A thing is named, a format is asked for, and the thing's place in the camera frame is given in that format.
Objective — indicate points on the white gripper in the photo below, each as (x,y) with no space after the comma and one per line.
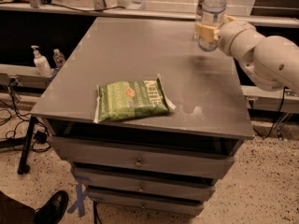
(228,36)

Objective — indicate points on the blue label plastic bottle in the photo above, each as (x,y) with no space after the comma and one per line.
(213,11)

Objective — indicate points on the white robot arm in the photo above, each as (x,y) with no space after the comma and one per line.
(270,62)

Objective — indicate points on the clear water bottle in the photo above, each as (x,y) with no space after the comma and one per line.
(198,17)

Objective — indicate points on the white pump dispenser bottle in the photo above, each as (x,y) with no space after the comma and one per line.
(41,62)

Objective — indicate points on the grey drawer cabinet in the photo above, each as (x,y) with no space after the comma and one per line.
(210,116)

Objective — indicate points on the green chip bag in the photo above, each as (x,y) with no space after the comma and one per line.
(124,100)

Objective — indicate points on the top drawer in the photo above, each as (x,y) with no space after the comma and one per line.
(142,158)

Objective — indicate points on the drawer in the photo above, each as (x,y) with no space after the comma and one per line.
(142,158)
(102,196)
(103,179)

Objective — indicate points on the middle drawer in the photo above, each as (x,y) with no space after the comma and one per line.
(103,179)

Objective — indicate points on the bottom drawer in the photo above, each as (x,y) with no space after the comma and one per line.
(102,196)

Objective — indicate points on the blue tape cross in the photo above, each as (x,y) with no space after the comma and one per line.
(78,204)

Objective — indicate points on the black stand leg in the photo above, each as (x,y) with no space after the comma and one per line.
(24,168)

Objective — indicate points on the black leather shoe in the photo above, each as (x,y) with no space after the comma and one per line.
(53,211)

